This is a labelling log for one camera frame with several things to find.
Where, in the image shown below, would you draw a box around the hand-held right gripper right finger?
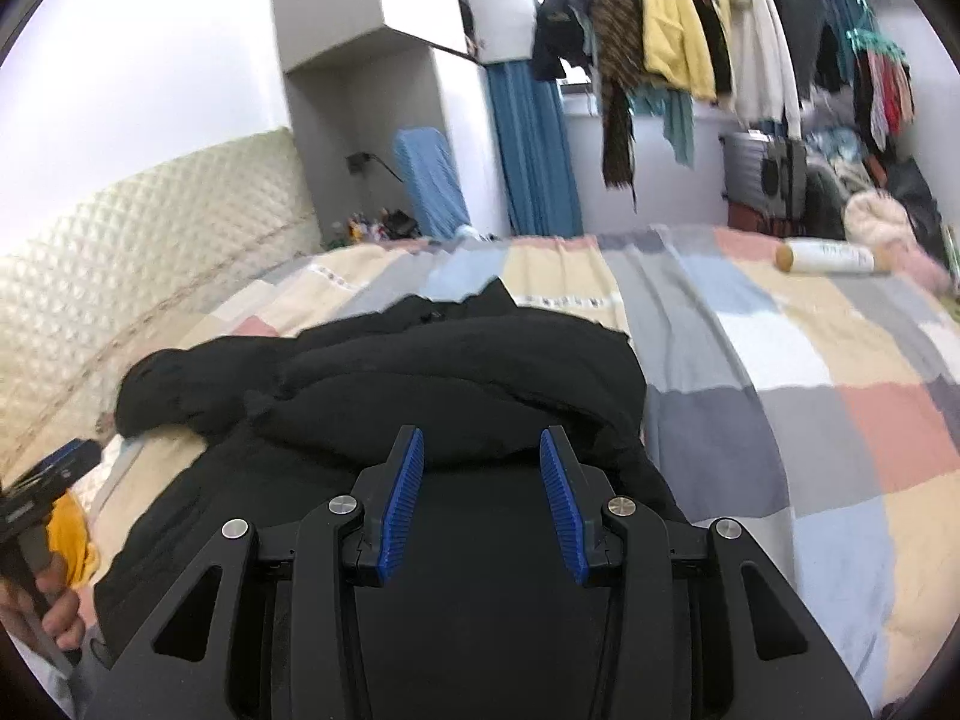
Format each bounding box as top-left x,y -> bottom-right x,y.
538,424 -> 875,720

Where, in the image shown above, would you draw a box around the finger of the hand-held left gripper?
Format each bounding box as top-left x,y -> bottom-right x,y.
7,440 -> 102,494

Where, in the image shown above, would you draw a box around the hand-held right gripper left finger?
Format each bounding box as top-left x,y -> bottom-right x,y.
96,424 -> 427,720

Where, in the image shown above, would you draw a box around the black jacket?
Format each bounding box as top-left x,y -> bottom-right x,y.
92,277 -> 695,720

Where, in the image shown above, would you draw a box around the pile of clothes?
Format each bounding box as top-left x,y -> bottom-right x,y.
806,127 -> 959,295

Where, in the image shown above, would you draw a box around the small hanging clothes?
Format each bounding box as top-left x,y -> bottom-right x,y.
855,51 -> 917,155

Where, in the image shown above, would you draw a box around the person's left hand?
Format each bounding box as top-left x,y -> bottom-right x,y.
0,571 -> 88,653

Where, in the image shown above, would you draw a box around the yellow cloth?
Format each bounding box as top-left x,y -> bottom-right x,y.
46,491 -> 102,590

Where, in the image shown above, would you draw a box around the cream quilted headboard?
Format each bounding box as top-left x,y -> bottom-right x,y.
0,126 -> 325,482

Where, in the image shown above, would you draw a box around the patchwork blanket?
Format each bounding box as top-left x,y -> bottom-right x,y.
71,223 -> 960,715

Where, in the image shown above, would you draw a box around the row of small bottles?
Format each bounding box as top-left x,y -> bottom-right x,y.
326,208 -> 421,247

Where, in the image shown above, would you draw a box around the blue curtain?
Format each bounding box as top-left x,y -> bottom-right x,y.
486,60 -> 584,237

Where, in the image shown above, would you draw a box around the white cylindrical pillow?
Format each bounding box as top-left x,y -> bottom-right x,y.
775,238 -> 893,275

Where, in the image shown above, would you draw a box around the silver suitcase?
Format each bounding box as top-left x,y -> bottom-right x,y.
720,131 -> 809,221

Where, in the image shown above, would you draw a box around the teal hanging cloth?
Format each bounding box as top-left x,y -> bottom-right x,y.
630,86 -> 695,166

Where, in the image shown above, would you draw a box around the brown checked scarf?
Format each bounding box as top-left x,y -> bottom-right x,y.
589,0 -> 647,194

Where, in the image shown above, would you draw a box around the grey wardrobe cabinet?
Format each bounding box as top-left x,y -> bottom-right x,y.
268,0 -> 520,248

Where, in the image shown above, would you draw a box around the black hanging coat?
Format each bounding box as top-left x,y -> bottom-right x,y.
529,0 -> 601,83

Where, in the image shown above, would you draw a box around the white hanging hoodie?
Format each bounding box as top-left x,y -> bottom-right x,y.
724,0 -> 803,139

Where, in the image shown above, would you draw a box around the yellow hanging jacket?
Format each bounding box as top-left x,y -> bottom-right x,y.
628,0 -> 732,100

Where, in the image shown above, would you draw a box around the black hanging cardigan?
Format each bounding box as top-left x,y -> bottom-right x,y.
667,0 -> 734,110

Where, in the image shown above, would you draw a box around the dark grey hanging coat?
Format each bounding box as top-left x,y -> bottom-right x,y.
742,0 -> 827,85

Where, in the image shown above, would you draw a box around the teal clip hanger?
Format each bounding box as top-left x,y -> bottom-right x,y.
844,26 -> 910,62

